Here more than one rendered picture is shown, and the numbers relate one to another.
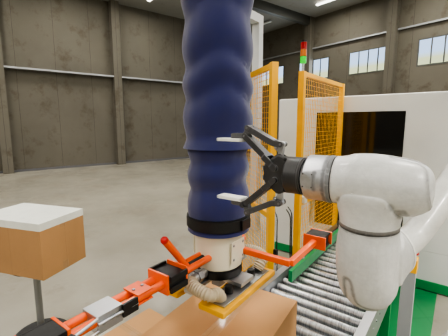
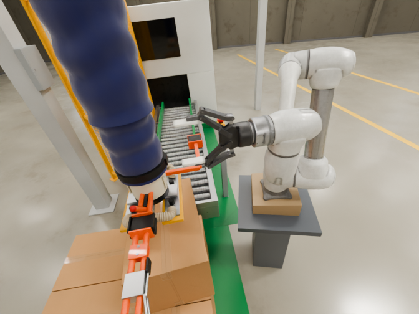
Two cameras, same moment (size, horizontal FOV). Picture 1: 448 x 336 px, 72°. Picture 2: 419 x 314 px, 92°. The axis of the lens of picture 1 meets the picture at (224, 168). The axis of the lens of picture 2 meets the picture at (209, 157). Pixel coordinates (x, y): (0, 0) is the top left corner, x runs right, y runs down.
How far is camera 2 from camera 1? 0.45 m
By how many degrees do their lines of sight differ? 47
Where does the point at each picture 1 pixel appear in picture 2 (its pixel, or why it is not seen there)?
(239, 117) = (142, 83)
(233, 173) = (151, 131)
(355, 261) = (286, 169)
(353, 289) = (282, 180)
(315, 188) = (265, 142)
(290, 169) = (246, 135)
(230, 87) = (126, 56)
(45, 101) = not seen: outside the picture
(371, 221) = (296, 149)
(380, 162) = (300, 118)
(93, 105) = not seen: outside the picture
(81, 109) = not seen: outside the picture
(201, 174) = (128, 143)
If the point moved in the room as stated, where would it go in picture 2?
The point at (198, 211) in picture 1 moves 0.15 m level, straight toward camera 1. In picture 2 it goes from (134, 170) to (158, 186)
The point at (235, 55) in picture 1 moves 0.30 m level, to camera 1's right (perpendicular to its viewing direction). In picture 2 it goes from (118, 18) to (197, 8)
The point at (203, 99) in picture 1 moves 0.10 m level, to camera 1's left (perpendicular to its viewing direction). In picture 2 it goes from (104, 76) to (67, 86)
